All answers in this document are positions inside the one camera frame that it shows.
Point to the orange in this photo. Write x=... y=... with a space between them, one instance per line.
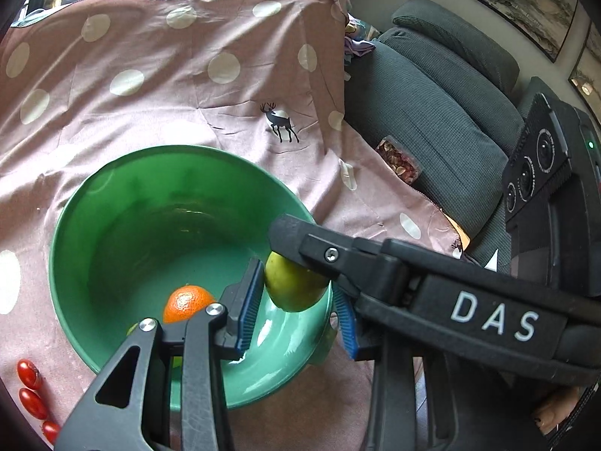
x=188 y=303

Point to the red cherry tomato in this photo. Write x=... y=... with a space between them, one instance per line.
x=29 y=373
x=33 y=402
x=50 y=431

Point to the green bowl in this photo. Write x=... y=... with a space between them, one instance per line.
x=141 y=244

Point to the framed landscape painting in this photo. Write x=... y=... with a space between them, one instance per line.
x=589 y=70
x=521 y=0

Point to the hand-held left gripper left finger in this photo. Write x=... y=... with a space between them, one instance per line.
x=246 y=310

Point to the pale blue bedding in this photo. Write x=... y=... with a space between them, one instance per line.
x=28 y=19

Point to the person's right hand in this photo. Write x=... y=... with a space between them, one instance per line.
x=558 y=408

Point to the colourful crumpled cloth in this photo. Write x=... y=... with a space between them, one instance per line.
x=359 y=40

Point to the green jujube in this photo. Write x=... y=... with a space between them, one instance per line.
x=296 y=286
x=133 y=330

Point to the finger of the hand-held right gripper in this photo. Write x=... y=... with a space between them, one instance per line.
x=310 y=244

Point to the pink polka dot blanket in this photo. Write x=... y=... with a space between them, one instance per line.
x=141 y=103

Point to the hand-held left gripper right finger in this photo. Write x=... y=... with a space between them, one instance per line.
x=345 y=329

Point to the clear snack packet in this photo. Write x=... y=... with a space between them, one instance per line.
x=398 y=159

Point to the grey sofa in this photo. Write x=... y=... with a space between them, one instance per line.
x=446 y=117

